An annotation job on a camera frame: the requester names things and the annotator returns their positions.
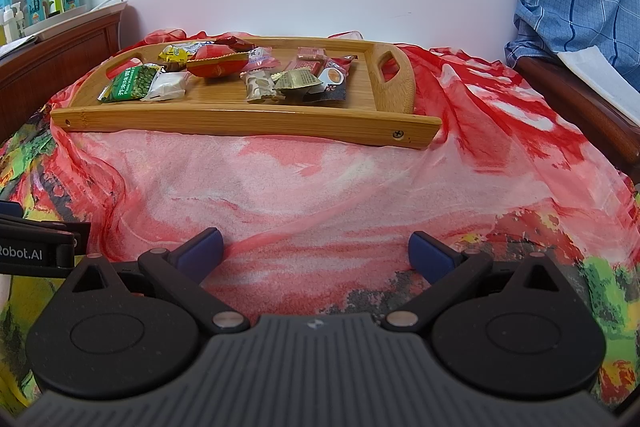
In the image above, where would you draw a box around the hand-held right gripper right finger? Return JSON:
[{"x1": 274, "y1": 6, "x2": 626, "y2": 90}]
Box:
[{"x1": 382, "y1": 231, "x2": 576, "y2": 335}]

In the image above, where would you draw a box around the white folded cloth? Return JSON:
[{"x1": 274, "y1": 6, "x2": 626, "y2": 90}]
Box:
[{"x1": 557, "y1": 46, "x2": 640, "y2": 128}]

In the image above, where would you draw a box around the gold snack packet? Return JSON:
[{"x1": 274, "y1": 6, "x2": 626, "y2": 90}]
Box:
[{"x1": 272, "y1": 69, "x2": 323, "y2": 96}]

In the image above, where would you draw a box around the yellow snack packet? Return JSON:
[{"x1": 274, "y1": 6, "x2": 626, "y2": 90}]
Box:
[{"x1": 159, "y1": 44, "x2": 198, "y2": 64}]

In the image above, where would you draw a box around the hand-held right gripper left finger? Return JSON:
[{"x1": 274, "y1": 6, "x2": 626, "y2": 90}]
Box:
[{"x1": 60, "y1": 228, "x2": 251, "y2": 335}]

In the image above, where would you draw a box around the red sheer cloth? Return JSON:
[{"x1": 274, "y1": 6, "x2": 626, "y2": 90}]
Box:
[{"x1": 50, "y1": 27, "x2": 636, "y2": 308}]

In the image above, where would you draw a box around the small white bottle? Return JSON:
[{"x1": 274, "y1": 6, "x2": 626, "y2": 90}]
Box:
[{"x1": 2, "y1": 4, "x2": 18, "y2": 45}]

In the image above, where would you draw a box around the dark wooden side table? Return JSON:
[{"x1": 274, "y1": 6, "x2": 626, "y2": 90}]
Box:
[{"x1": 515, "y1": 57, "x2": 640, "y2": 185}]

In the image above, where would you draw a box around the wooden bedside cabinet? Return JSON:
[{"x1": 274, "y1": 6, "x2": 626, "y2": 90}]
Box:
[{"x1": 0, "y1": 4, "x2": 128, "y2": 142}]

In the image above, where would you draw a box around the wooden tray with handles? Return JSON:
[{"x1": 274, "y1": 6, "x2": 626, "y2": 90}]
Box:
[{"x1": 50, "y1": 36, "x2": 442, "y2": 150}]

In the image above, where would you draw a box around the red black coffee stick packet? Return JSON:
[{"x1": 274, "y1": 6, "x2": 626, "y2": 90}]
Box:
[{"x1": 305, "y1": 57, "x2": 353, "y2": 102}]

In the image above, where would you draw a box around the nougat bar clear pink wrapper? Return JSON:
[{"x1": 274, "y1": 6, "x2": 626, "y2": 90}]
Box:
[{"x1": 241, "y1": 48, "x2": 280, "y2": 104}]

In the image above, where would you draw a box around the stack of papers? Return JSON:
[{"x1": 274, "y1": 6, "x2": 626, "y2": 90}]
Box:
[{"x1": 0, "y1": 34, "x2": 38, "y2": 60}]

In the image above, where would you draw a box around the dark red snack packet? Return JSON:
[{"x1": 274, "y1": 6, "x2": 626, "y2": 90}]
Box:
[{"x1": 215, "y1": 35, "x2": 256, "y2": 52}]

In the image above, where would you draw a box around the white snack packet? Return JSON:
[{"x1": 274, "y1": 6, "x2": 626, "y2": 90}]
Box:
[{"x1": 145, "y1": 69, "x2": 190, "y2": 102}]

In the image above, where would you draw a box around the red puffy snack packet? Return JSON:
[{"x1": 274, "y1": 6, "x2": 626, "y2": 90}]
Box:
[{"x1": 186, "y1": 44, "x2": 251, "y2": 80}]

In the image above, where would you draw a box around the white plastic tray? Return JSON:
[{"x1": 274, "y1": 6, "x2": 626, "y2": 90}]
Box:
[{"x1": 22, "y1": 0, "x2": 128, "y2": 42}]

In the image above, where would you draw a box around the green pea snack packet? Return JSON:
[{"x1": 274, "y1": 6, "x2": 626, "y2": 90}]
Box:
[{"x1": 97, "y1": 64, "x2": 163, "y2": 104}]

